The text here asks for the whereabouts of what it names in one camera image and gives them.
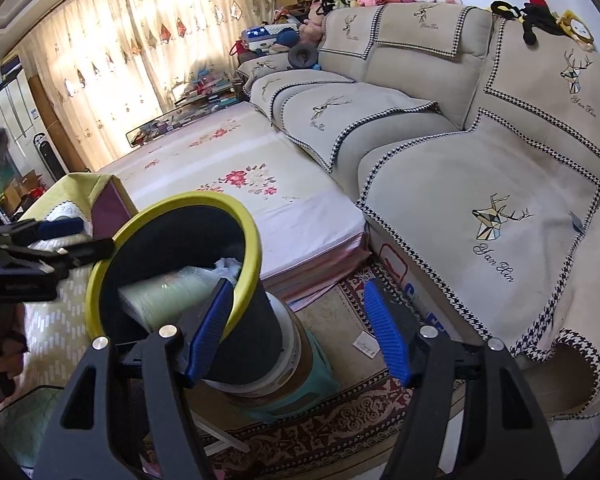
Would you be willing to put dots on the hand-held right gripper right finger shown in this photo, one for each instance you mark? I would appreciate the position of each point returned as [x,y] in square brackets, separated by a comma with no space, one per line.
[387,335]

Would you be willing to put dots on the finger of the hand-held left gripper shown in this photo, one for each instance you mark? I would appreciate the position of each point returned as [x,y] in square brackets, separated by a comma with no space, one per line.
[80,251]
[60,227]

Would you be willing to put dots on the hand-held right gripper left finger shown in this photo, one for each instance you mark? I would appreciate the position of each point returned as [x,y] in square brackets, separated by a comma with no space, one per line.
[210,330]

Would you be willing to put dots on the black bin with yellow rim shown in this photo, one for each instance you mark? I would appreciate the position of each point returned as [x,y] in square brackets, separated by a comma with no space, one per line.
[250,320]

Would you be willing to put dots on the person's left hand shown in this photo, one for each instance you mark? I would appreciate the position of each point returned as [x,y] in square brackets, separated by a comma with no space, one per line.
[7,352]

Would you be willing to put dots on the paper slip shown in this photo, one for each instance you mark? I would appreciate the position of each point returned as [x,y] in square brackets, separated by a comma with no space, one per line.
[366,345]

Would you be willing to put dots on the open cardboard boxes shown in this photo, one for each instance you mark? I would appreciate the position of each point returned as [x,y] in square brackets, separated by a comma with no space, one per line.
[22,190]

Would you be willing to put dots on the black tower fan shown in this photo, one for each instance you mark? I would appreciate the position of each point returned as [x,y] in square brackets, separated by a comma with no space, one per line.
[45,157]

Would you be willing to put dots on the white standing air conditioner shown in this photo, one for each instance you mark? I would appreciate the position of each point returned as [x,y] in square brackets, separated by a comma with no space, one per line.
[15,115]

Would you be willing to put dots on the white bucket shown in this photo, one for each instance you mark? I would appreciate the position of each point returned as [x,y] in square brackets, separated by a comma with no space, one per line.
[287,340]

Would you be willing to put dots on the teal plastic stool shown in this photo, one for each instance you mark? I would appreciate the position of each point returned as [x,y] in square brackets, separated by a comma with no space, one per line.
[300,400]

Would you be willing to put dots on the red patterned rug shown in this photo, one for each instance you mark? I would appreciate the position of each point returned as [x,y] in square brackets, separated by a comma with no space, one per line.
[340,440]

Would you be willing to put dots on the box on air conditioner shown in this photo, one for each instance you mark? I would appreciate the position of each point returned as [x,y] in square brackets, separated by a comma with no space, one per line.
[11,67]

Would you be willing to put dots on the floral floor mattress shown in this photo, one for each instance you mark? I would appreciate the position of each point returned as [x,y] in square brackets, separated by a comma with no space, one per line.
[260,210]

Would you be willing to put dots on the cream patterned curtain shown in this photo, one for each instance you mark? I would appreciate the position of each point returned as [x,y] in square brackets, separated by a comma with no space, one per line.
[90,60]
[195,20]

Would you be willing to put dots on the beige sofa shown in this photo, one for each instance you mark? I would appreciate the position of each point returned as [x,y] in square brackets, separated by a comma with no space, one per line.
[430,160]

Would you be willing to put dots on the glass coffee table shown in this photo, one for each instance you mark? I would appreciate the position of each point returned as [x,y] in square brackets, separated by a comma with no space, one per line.
[200,105]

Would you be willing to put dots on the star patterned bag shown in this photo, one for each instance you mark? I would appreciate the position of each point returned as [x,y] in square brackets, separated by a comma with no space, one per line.
[265,39]

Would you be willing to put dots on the dark neck pillow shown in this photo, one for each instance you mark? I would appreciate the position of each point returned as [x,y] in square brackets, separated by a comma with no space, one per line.
[302,56]

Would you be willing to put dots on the black plush toy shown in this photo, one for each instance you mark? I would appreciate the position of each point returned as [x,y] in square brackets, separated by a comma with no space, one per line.
[530,17]

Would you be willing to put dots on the yellow plush toy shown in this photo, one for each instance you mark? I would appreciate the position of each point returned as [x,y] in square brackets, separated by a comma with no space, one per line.
[575,27]

